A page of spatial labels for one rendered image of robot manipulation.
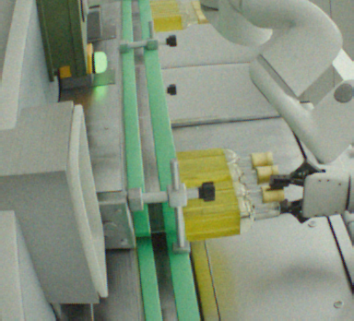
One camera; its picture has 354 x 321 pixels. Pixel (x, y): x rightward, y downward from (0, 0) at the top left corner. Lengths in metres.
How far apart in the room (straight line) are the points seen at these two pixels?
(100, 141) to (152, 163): 0.10
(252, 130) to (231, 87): 5.88
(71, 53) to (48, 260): 0.46
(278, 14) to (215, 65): 6.55
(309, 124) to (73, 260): 0.39
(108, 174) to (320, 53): 0.39
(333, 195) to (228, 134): 0.60
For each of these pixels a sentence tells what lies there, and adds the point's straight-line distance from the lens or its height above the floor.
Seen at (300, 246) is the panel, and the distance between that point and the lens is 1.30.
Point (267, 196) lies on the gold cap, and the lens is 1.22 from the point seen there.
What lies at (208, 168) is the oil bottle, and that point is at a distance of 1.26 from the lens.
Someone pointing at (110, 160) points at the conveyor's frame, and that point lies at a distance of 1.07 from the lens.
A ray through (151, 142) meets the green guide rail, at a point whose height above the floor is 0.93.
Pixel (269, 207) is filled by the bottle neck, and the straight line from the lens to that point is 1.17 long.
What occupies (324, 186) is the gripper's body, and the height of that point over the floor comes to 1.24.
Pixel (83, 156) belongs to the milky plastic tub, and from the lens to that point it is 0.89.
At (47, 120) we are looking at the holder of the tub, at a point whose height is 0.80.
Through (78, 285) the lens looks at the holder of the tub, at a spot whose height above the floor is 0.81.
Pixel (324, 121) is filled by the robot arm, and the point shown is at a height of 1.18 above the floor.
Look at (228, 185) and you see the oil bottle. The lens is 1.22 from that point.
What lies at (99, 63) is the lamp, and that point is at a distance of 1.32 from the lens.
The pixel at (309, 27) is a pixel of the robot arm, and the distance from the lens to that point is 0.93.
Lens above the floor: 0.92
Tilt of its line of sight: 3 degrees up
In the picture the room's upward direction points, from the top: 84 degrees clockwise
